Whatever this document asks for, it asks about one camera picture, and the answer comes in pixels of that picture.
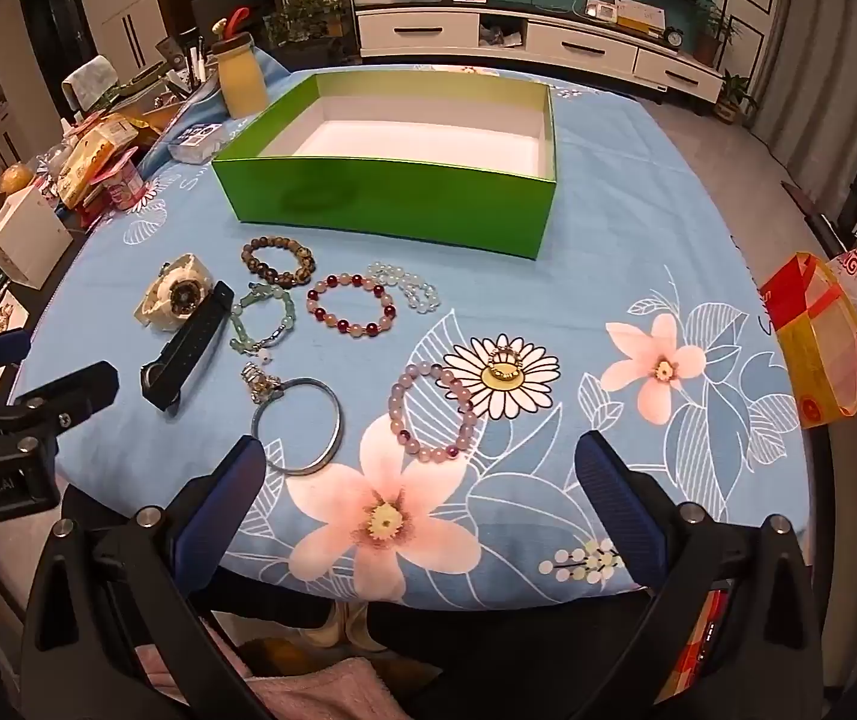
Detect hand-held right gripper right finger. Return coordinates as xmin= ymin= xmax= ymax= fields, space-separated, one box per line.
xmin=574 ymin=431 xmax=842 ymax=720

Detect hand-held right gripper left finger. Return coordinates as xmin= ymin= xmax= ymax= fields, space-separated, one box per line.
xmin=19 ymin=435 xmax=280 ymax=720

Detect black bangle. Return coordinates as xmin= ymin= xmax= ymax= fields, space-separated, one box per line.
xmin=139 ymin=281 xmax=236 ymax=412

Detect small gold charm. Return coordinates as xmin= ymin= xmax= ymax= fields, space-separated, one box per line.
xmin=239 ymin=361 xmax=283 ymax=402

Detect silver bangle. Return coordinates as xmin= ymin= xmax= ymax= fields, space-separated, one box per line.
xmin=250 ymin=376 xmax=344 ymax=476

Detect green cardboard box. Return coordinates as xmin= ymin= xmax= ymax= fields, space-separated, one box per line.
xmin=211 ymin=73 xmax=557 ymax=262

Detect white cardboard box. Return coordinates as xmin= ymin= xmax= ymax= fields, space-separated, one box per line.
xmin=0 ymin=186 xmax=73 ymax=290

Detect pink cloth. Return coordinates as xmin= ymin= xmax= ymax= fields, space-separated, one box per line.
xmin=136 ymin=645 xmax=400 ymax=720

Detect pink yogurt cup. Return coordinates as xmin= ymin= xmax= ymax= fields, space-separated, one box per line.
xmin=94 ymin=150 xmax=148 ymax=211

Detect orange snack box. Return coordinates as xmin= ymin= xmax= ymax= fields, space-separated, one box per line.
xmin=57 ymin=127 xmax=137 ymax=207

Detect yellow and red plastic bag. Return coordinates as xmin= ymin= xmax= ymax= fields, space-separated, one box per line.
xmin=762 ymin=251 xmax=857 ymax=428

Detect small clear card box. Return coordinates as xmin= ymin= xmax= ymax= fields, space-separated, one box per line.
xmin=168 ymin=120 xmax=223 ymax=164

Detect folded pale towel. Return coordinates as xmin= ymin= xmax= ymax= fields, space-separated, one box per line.
xmin=61 ymin=56 xmax=125 ymax=106

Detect blue floral tablecloth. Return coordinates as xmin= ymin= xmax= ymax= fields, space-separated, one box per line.
xmin=12 ymin=64 xmax=812 ymax=612

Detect leafy potted plant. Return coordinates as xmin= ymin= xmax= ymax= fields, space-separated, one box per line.
xmin=267 ymin=0 xmax=350 ymax=50

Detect small potted plant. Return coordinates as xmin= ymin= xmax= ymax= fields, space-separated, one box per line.
xmin=714 ymin=71 xmax=760 ymax=125

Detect white tv cabinet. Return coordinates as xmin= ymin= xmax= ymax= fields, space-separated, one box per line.
xmin=353 ymin=0 xmax=726 ymax=102

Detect tall potted plant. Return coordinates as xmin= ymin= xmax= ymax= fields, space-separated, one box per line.
xmin=694 ymin=0 xmax=741 ymax=65

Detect white and yellow flat box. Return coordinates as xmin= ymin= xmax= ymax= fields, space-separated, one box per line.
xmin=612 ymin=0 xmax=666 ymax=35

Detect grey curtain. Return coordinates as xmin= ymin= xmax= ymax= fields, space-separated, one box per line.
xmin=751 ymin=0 xmax=857 ymax=188

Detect gold ring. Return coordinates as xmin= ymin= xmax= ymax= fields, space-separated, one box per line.
xmin=483 ymin=345 xmax=526 ymax=385

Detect purple bead bracelet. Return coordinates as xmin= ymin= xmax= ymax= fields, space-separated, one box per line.
xmin=389 ymin=362 xmax=481 ymax=464

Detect red and pink bead bracelet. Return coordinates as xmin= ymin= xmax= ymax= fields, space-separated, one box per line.
xmin=304 ymin=274 xmax=400 ymax=340

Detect brown bead bracelet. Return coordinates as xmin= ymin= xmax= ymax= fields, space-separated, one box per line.
xmin=241 ymin=236 xmax=316 ymax=290

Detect clear bead bracelet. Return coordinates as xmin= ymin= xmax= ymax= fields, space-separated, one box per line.
xmin=364 ymin=261 xmax=441 ymax=314

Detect yellow bottle with red handle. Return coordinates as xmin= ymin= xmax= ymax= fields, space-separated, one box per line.
xmin=208 ymin=7 xmax=271 ymax=119

